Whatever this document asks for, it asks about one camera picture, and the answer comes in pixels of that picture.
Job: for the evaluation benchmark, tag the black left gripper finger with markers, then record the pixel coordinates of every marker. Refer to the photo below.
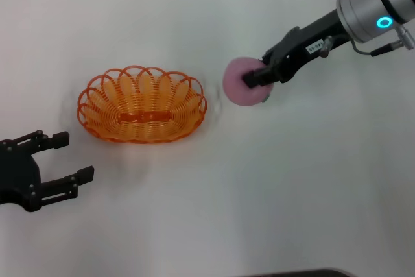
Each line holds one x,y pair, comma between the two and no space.
58,140
65,184

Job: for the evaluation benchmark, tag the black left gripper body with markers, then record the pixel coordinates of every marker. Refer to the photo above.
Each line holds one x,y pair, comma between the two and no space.
16,173

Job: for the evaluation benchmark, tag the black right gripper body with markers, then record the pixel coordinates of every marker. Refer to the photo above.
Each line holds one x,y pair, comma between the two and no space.
301,46

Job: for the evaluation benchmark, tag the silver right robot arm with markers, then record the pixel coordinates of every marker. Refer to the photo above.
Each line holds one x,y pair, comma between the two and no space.
379,1

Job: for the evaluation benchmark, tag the orange woven plastic basket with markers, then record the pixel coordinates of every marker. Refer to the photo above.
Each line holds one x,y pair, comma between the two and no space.
142,111

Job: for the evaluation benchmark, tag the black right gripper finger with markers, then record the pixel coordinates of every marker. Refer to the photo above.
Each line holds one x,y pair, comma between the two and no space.
257,77

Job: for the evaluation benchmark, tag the dark robot torso edge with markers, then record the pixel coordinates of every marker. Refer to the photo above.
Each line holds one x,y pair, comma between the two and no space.
298,273

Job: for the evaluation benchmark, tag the pink peach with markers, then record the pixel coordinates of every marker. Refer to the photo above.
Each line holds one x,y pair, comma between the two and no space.
236,85

